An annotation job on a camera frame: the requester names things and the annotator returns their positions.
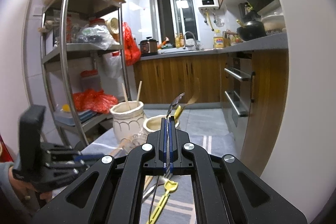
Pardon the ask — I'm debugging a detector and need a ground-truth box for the yellow oil bottle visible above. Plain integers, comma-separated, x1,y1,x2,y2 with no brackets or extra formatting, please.
213,30,224,49

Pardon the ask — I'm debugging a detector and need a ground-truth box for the silver fork on cloth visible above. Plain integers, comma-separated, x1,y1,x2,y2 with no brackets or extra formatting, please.
142,173,173,203

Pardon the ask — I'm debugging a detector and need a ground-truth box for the dark rice cooker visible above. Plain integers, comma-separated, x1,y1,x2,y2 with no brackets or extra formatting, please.
139,36,158,56

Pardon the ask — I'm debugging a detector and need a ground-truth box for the kitchen window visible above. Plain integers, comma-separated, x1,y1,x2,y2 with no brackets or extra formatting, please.
154,0,198,45

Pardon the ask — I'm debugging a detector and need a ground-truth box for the red plastic bag lower shelf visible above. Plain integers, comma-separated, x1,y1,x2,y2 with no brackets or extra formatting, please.
72,89,118,114

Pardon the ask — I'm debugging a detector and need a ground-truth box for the grey striped table cloth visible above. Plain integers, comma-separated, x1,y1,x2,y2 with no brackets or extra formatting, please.
52,129,237,224

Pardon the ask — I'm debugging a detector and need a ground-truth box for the silver spoon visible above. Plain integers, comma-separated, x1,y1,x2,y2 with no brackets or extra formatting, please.
148,92,186,222

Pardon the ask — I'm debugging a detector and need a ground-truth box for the white ceramic double utensil holder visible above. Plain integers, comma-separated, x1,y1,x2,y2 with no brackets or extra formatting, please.
110,101,166,146

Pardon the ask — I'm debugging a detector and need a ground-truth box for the red plastic bag hanging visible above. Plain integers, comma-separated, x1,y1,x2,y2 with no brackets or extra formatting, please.
122,22,141,66

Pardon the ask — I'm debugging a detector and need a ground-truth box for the wooden chopstick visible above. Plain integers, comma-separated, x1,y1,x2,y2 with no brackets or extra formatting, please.
121,83,131,110
143,176,153,190
109,135,137,158
136,80,142,106

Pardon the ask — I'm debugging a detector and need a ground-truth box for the clear plastic bag on shelf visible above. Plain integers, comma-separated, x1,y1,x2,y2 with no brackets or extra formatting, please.
76,24,120,50

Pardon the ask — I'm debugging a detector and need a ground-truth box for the person's left hand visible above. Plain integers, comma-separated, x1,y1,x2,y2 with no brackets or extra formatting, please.
8,166,52,203

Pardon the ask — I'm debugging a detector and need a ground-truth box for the yellow plastic scoop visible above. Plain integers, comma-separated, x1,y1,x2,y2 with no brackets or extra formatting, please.
146,180,178,224
174,105,182,120

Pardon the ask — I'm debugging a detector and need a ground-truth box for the built-in steel oven drawers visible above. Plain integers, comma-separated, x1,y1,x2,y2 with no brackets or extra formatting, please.
224,53,255,127

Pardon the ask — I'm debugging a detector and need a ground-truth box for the white plastic bag hanging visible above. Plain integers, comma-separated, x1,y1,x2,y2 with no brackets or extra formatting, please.
102,51,122,79

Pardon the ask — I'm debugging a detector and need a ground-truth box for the black wok on counter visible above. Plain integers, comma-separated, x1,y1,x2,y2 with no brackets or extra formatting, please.
236,10,266,42

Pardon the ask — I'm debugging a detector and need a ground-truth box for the white ceramic pot on counter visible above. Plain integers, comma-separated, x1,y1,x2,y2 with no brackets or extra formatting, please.
261,12,286,35

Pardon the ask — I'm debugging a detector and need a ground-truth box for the stainless steel shelf rack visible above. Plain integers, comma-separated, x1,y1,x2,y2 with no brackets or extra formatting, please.
41,0,130,148

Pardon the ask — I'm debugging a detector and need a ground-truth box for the grey kitchen countertop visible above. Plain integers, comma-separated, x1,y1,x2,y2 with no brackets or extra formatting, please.
140,33,288,61

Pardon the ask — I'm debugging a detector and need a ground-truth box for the chrome sink faucet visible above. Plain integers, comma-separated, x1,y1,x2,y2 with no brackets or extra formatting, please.
184,31,199,51

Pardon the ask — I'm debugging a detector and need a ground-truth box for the yellow plastic scoop in holder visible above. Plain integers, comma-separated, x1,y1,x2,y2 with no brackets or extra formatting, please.
174,105,182,120

